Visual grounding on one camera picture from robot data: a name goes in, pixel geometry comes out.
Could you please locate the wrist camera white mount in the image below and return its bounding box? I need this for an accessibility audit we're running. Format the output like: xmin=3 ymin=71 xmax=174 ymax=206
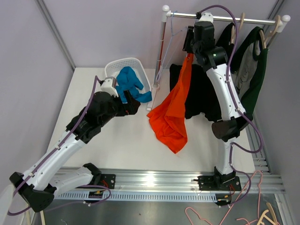
xmin=198 ymin=12 xmax=214 ymax=23
xmin=100 ymin=76 xmax=119 ymax=98

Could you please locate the pink wire hanger on floor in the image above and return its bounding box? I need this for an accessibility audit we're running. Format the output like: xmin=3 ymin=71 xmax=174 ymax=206
xmin=184 ymin=170 xmax=263 ymax=225

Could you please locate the light blue wire hanger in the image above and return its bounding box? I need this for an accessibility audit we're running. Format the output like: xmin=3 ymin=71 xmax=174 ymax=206
xmin=153 ymin=10 xmax=187 ymax=86

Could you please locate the beige wooden hanger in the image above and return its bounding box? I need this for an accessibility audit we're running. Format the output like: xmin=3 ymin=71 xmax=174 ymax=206
xmin=259 ymin=15 xmax=282 ymax=49
xmin=230 ymin=12 xmax=245 ymax=44

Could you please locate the white plastic laundry basket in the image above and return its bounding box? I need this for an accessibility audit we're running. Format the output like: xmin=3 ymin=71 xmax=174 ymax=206
xmin=104 ymin=57 xmax=152 ymax=94

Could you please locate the orange t shirt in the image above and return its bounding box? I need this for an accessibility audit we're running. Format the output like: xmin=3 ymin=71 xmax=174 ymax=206
xmin=147 ymin=53 xmax=194 ymax=154

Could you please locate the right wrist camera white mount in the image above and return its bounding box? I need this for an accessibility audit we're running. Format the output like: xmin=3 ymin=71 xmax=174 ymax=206
xmin=198 ymin=12 xmax=214 ymax=23

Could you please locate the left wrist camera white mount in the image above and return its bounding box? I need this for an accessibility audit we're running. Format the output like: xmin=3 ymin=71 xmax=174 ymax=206
xmin=100 ymin=76 xmax=119 ymax=98

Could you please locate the green white raglan shirt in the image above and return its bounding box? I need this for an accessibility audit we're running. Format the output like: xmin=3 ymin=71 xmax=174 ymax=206
xmin=231 ymin=27 xmax=268 ymax=115

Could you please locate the purple cable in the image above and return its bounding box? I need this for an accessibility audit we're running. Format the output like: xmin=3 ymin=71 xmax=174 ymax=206
xmin=198 ymin=4 xmax=265 ymax=209
xmin=7 ymin=75 xmax=112 ymax=216

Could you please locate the metal clothes rack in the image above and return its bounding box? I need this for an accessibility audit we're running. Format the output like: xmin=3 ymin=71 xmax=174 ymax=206
xmin=146 ymin=4 xmax=291 ymax=111

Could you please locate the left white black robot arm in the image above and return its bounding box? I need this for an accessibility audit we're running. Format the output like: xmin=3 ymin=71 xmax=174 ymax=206
xmin=9 ymin=90 xmax=141 ymax=212

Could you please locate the white cable duct strip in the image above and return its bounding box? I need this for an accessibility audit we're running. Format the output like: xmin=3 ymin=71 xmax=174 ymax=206
xmin=56 ymin=191 xmax=217 ymax=203

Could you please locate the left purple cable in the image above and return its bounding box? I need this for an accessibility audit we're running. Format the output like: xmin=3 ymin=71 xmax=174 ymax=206
xmin=7 ymin=75 xmax=112 ymax=216

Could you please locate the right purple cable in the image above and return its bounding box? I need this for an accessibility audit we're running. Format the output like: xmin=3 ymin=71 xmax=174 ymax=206
xmin=198 ymin=4 xmax=265 ymax=209

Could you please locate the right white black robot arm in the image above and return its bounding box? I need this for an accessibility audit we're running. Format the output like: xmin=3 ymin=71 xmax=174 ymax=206
xmin=183 ymin=20 xmax=246 ymax=191

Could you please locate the blue t shirt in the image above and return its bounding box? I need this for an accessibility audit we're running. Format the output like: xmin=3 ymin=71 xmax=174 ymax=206
xmin=115 ymin=67 xmax=152 ymax=103

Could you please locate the beige hanger on floor right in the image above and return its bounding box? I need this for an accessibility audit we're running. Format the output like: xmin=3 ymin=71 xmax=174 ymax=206
xmin=257 ymin=202 xmax=278 ymax=225

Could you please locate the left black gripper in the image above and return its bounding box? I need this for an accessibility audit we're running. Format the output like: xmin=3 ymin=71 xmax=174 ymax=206
xmin=99 ymin=90 xmax=140 ymax=127

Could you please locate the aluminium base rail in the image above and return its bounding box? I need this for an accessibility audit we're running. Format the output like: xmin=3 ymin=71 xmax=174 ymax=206
xmin=53 ymin=166 xmax=286 ymax=194

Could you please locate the black t shirt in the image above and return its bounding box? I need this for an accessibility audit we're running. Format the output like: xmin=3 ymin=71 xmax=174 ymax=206
xmin=169 ymin=22 xmax=234 ymax=122

